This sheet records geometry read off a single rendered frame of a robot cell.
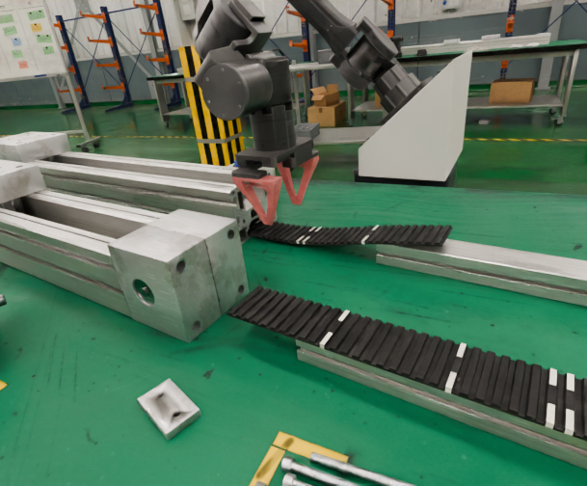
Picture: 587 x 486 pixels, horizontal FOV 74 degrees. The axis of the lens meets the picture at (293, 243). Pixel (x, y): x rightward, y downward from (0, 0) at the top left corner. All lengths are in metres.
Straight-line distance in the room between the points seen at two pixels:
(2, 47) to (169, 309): 6.15
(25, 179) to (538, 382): 0.71
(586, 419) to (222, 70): 0.41
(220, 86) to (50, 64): 5.71
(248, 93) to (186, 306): 0.22
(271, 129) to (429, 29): 7.53
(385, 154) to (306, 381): 0.55
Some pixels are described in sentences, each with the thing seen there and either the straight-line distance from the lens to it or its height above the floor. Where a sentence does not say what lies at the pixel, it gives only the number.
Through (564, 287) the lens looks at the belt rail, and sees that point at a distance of 0.48.
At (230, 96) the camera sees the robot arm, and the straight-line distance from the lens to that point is 0.44.
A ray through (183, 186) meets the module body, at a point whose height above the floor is 0.86.
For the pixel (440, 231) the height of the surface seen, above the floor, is 0.82.
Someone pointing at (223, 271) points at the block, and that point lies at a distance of 0.42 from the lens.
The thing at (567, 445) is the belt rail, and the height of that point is 0.79.
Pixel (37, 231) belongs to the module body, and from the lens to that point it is 0.57.
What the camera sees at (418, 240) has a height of 0.82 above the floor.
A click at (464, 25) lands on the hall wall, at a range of 7.93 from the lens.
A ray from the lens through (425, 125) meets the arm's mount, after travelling 0.78.
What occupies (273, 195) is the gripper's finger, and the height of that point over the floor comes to 0.87.
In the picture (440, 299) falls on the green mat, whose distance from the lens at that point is 0.45.
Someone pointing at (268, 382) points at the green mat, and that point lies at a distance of 0.36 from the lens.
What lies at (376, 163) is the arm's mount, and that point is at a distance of 0.82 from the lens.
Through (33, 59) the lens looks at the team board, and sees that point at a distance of 6.25.
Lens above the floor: 1.04
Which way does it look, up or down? 27 degrees down
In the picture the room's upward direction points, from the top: 6 degrees counter-clockwise
